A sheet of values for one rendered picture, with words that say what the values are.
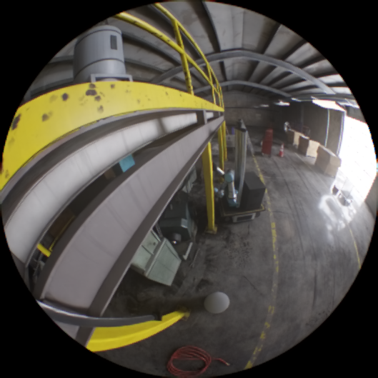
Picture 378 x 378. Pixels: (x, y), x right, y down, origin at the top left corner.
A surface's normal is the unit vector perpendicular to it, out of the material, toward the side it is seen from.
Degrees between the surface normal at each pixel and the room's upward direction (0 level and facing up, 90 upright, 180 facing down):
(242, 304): 0
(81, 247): 90
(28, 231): 90
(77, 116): 90
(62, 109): 90
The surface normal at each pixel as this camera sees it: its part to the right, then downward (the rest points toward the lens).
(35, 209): 0.93, 0.07
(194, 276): -0.16, -0.79
